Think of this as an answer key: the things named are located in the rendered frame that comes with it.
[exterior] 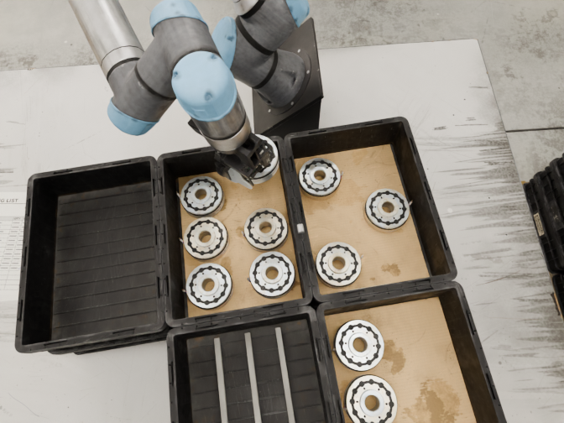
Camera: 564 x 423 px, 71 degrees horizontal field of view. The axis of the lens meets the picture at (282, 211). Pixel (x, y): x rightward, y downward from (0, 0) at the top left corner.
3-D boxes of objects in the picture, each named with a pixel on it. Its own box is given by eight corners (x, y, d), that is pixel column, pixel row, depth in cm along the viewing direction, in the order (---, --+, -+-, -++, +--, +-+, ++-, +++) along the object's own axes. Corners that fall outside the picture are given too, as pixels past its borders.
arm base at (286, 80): (263, 78, 117) (236, 62, 110) (300, 44, 108) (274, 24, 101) (270, 118, 110) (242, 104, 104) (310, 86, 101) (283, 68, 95)
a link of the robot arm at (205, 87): (213, 33, 50) (239, 86, 48) (233, 81, 61) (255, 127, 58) (157, 59, 50) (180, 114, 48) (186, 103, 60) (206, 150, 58)
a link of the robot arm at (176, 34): (125, 42, 59) (148, 101, 56) (164, -19, 53) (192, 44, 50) (169, 56, 66) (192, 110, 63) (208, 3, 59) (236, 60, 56)
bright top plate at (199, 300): (183, 269, 91) (182, 268, 90) (227, 258, 91) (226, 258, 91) (190, 313, 87) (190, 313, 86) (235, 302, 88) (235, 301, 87)
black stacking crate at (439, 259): (439, 289, 92) (457, 279, 81) (312, 310, 91) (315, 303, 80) (394, 142, 106) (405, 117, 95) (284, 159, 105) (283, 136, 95)
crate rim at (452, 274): (456, 281, 83) (460, 279, 80) (314, 305, 82) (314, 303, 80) (404, 120, 97) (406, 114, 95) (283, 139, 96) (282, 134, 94)
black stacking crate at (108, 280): (57, 195, 103) (29, 175, 93) (170, 177, 104) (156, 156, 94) (49, 355, 89) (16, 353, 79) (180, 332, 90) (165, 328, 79)
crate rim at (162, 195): (159, 159, 95) (156, 154, 93) (282, 139, 96) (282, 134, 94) (169, 330, 81) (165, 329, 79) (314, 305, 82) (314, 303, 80)
